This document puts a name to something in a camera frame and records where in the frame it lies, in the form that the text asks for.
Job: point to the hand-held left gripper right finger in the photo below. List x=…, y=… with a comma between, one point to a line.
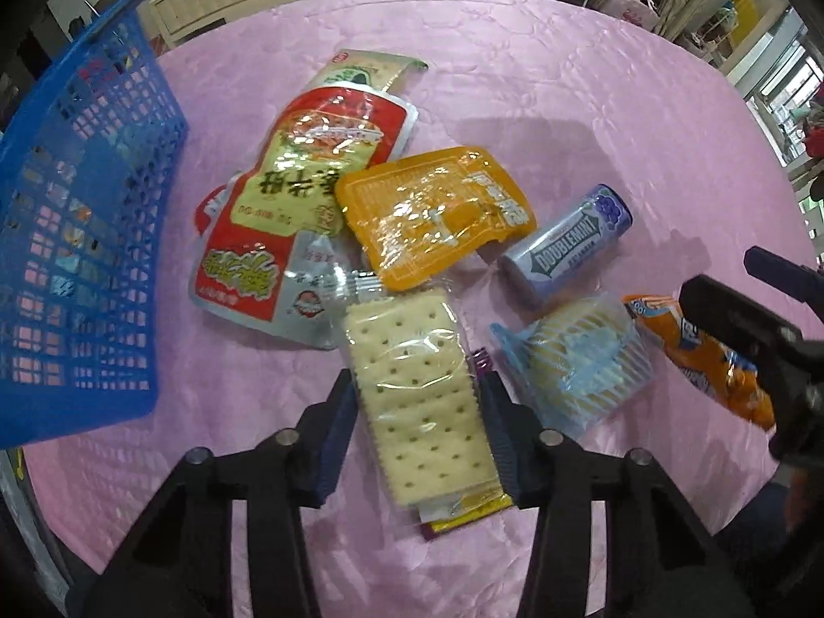
x=508, y=444

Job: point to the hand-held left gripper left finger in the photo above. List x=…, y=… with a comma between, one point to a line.
x=335, y=438

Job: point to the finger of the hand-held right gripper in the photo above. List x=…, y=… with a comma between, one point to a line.
x=727, y=312
x=785, y=273

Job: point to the orange cartoon snack packet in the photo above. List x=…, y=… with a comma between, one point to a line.
x=708, y=373

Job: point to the clear cracker packet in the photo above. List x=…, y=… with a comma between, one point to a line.
x=412, y=386

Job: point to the blue cake packet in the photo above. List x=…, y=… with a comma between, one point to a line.
x=579, y=367

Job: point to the purple gum bottle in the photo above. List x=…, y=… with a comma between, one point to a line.
x=560, y=251

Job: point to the yellow orange snack packet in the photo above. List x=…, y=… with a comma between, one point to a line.
x=418, y=219

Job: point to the blue plastic basket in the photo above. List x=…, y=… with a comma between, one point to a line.
x=64, y=412

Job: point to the person's right forearm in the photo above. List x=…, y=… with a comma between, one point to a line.
x=766, y=528

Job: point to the red snack pouch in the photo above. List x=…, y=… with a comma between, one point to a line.
x=289, y=206

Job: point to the pink bag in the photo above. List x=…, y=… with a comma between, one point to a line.
x=627, y=9

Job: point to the green white snack pouch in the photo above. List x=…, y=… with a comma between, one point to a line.
x=367, y=71

